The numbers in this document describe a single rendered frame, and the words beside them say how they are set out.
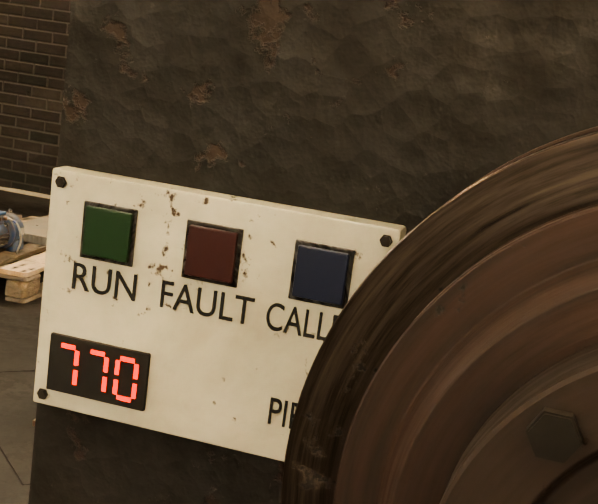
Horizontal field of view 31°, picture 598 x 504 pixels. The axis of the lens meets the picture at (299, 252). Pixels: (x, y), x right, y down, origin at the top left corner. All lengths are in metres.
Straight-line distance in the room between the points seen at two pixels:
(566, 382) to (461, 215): 0.12
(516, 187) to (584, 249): 0.05
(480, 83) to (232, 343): 0.25
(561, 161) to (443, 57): 0.18
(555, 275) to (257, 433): 0.30
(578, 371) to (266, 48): 0.35
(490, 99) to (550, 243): 0.19
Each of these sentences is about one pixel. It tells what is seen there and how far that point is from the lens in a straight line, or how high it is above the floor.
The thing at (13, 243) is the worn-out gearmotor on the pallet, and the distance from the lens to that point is 5.37.
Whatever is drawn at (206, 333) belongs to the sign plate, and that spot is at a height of 1.14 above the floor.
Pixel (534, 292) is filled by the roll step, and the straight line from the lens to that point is 0.56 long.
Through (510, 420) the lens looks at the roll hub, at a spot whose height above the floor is 1.20.
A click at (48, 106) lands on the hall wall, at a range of 7.65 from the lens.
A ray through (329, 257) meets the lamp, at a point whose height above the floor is 1.21.
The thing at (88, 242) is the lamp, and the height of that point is 1.19.
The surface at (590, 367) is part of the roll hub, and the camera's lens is 0.51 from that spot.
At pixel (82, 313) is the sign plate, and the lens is 0.82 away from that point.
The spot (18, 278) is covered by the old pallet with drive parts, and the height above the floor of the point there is 0.11.
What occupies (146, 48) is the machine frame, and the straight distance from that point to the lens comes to 0.79.
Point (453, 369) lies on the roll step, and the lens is 0.57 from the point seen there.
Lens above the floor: 1.36
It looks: 12 degrees down
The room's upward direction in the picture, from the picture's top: 8 degrees clockwise
